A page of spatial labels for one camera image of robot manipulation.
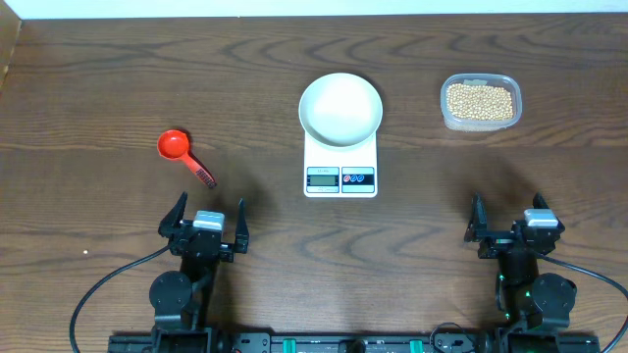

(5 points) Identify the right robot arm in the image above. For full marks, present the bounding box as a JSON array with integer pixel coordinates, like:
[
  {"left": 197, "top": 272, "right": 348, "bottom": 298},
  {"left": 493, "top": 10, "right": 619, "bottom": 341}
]
[{"left": 464, "top": 194, "right": 577, "bottom": 352}]

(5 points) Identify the pile of soybeans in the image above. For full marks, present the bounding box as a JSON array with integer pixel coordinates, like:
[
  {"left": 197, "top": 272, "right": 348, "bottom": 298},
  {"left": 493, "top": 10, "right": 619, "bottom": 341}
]
[{"left": 445, "top": 83, "right": 514, "bottom": 121}]

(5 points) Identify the right black cable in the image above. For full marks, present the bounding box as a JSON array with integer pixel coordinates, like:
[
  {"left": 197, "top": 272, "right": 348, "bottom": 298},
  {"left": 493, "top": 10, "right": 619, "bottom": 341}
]
[{"left": 535, "top": 251, "right": 628, "bottom": 353}]

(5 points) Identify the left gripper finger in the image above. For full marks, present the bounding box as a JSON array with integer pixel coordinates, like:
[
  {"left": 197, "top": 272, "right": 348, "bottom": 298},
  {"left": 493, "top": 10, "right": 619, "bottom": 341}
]
[
  {"left": 158, "top": 191, "right": 187, "bottom": 238},
  {"left": 234, "top": 199, "right": 249, "bottom": 254}
]

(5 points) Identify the white kitchen scale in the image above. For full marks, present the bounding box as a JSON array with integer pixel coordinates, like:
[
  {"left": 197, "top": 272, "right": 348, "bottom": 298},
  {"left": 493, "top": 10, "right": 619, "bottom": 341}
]
[{"left": 303, "top": 134, "right": 379, "bottom": 198}]

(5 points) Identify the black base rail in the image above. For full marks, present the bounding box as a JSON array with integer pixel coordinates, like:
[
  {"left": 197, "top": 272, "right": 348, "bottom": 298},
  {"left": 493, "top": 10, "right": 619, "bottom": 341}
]
[{"left": 107, "top": 328, "right": 601, "bottom": 353}]

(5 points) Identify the white round bowl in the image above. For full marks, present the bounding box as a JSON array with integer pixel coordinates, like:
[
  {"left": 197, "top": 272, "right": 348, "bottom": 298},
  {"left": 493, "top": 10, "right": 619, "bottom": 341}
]
[{"left": 297, "top": 73, "right": 384, "bottom": 148}]

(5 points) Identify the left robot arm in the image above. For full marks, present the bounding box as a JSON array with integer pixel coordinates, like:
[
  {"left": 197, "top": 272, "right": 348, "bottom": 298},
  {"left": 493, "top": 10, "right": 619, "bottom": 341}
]
[{"left": 148, "top": 192, "right": 249, "bottom": 353}]

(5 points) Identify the clear plastic container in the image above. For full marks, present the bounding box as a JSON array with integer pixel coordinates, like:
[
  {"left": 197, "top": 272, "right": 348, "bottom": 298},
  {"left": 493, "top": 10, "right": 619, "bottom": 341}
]
[{"left": 441, "top": 74, "right": 523, "bottom": 132}]

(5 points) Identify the red measuring scoop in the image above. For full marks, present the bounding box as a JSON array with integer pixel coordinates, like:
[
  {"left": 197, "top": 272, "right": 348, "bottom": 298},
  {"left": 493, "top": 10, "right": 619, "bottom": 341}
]
[{"left": 157, "top": 129, "right": 217, "bottom": 188}]

